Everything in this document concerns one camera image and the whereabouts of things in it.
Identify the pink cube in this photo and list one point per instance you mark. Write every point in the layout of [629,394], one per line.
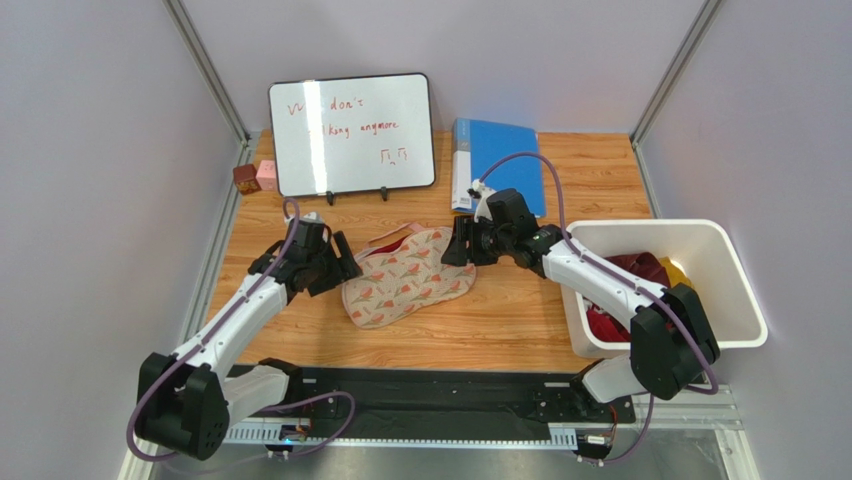
[266,175]

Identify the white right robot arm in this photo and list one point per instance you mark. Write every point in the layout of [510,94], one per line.
[671,341]

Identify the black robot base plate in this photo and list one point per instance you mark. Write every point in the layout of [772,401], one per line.
[436,405]

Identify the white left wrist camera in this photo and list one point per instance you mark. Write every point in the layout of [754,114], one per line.
[312,218]

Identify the brown cube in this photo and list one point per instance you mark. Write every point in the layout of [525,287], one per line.
[245,179]

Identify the blue file folder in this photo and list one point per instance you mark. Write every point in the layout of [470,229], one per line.
[477,145]

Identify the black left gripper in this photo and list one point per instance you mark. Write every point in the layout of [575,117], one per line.
[343,269]

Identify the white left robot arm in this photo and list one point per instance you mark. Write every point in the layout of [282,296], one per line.
[188,400]

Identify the floral mesh laundry bag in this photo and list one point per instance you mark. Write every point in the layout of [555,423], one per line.
[396,285]

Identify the yellow garment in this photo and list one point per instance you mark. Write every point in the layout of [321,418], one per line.
[674,273]

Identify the white dry-erase board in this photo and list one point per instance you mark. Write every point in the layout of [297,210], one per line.
[350,135]

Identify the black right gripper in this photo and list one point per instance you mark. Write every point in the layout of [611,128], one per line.
[470,242]

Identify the dark red clothes pile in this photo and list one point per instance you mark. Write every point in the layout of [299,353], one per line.
[602,325]

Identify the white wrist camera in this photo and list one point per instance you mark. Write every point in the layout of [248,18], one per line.
[312,218]
[480,193]

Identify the white plastic bin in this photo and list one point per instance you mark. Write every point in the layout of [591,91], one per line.
[704,253]

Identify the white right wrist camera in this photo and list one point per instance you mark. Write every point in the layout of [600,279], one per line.
[480,193]

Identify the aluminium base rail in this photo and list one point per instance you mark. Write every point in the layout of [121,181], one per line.
[689,437]

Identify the red bra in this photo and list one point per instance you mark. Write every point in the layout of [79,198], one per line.
[393,247]

